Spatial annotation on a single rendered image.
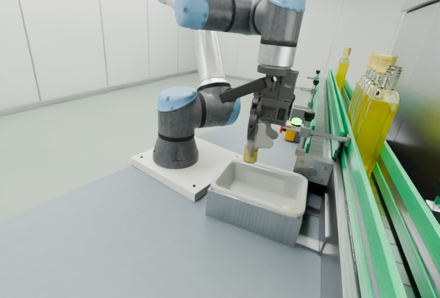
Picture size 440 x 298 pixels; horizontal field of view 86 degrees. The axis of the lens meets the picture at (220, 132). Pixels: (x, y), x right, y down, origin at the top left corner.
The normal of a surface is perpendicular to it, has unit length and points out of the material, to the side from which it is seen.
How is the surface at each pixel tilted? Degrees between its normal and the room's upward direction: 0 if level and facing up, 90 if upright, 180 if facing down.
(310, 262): 0
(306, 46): 90
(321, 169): 90
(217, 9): 87
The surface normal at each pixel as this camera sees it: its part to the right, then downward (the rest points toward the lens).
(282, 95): -0.40, 0.32
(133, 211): 0.09, -0.92
